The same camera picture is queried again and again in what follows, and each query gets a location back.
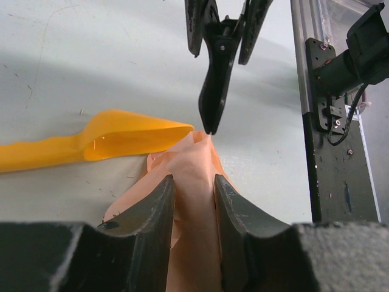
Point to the yellow plastic litter scoop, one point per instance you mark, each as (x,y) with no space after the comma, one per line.
(109,134)

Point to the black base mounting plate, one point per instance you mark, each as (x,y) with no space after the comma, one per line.
(339,178)

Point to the black bag sealing clip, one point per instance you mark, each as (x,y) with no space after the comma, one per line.
(222,40)

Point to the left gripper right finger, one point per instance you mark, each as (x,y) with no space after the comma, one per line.
(261,253)

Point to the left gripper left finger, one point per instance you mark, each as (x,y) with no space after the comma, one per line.
(129,252)

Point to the pink cat litter bag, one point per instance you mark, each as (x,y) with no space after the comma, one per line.
(195,257)

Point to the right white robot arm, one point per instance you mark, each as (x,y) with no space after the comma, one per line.
(365,60)

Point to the aluminium frame rail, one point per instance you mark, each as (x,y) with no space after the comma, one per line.
(306,24)

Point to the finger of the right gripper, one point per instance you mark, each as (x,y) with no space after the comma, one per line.
(198,14)
(254,13)

